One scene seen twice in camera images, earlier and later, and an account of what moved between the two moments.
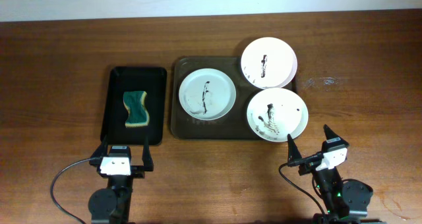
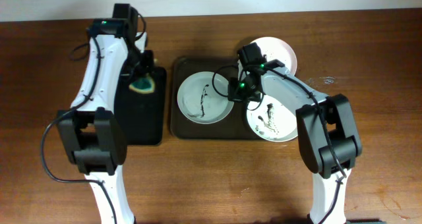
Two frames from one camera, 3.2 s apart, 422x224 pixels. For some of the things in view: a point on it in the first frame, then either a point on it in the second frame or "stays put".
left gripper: x=138 y=168 → x=146 y=67
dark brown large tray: x=235 y=124 stays put
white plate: x=207 y=94 stays put
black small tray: x=150 y=80 stays put
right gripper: x=308 y=159 → x=237 y=94
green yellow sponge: x=138 y=115 → x=144 y=85
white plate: x=274 y=112 stays put
